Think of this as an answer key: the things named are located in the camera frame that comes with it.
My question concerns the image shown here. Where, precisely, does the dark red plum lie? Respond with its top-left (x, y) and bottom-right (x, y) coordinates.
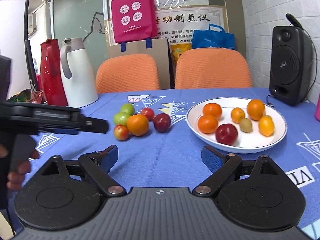
top-left (153, 113), bottom-right (171, 133)
top-left (215, 124), bottom-right (238, 145)

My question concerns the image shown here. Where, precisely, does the yellow orange citrus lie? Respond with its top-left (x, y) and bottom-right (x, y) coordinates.
top-left (258, 115), bottom-right (275, 137)

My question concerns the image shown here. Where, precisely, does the brown kiwi fruit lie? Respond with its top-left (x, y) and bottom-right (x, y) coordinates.
top-left (239, 118), bottom-right (253, 133)

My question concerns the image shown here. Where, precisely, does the tangerine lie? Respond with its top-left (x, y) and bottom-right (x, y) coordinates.
top-left (202, 103), bottom-right (222, 119)
top-left (231, 107), bottom-right (245, 124)
top-left (197, 115), bottom-right (219, 134)
top-left (246, 99), bottom-right (265, 121)

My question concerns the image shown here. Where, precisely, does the red yellow apple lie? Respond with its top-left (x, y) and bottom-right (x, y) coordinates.
top-left (113, 125), bottom-right (130, 141)

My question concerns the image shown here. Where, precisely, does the large green apple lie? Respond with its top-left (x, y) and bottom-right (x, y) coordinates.
top-left (113, 112), bottom-right (131, 126)

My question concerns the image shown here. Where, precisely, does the large orange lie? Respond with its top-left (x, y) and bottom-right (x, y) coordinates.
top-left (126, 114), bottom-right (149, 137)

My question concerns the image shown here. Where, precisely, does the small green apple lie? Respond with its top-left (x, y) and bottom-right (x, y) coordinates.
top-left (120, 103), bottom-right (135, 115)

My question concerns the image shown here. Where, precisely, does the small red apple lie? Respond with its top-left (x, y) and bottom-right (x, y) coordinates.
top-left (140, 107), bottom-right (155, 121)

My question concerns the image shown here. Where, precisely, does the person's left hand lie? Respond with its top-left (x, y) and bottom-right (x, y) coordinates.
top-left (1, 145), bottom-right (39, 191)

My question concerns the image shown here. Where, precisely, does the red thermos jug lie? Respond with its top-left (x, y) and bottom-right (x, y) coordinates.
top-left (40, 39), bottom-right (68, 107)

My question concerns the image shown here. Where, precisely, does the white oval plate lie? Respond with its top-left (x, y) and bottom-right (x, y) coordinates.
top-left (186, 97), bottom-right (287, 154)

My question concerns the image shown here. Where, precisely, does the white thermos jug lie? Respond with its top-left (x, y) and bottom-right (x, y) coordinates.
top-left (60, 38), bottom-right (98, 108)

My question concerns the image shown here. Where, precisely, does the pink thermos bottle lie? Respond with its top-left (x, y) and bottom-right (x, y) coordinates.
top-left (315, 97), bottom-right (320, 121)

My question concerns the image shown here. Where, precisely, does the left orange chair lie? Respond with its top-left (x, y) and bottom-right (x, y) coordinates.
top-left (95, 54), bottom-right (160, 94)

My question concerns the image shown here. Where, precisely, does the orange chair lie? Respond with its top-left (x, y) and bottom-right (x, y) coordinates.
top-left (175, 48), bottom-right (252, 89)
top-left (95, 54), bottom-right (160, 94)

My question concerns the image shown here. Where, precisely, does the right orange chair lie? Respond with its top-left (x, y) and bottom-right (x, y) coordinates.
top-left (175, 48), bottom-right (252, 89)

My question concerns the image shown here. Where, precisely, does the black speaker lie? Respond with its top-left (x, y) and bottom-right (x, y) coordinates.
top-left (269, 13), bottom-right (313, 106)

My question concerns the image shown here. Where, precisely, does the magenta tote bag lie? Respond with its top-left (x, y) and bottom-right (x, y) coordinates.
top-left (111, 0), bottom-right (158, 43)

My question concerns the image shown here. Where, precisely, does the brown paper bag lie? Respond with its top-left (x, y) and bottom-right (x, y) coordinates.
top-left (108, 38), bottom-right (171, 90)

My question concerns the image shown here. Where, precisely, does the blue plastic bag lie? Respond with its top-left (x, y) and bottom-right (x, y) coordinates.
top-left (191, 24), bottom-right (235, 50)

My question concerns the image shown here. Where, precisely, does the yellow snack bag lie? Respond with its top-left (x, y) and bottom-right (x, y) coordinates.
top-left (170, 43), bottom-right (191, 64)

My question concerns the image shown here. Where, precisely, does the white poster board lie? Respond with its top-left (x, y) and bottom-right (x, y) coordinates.
top-left (156, 5), bottom-right (228, 44)

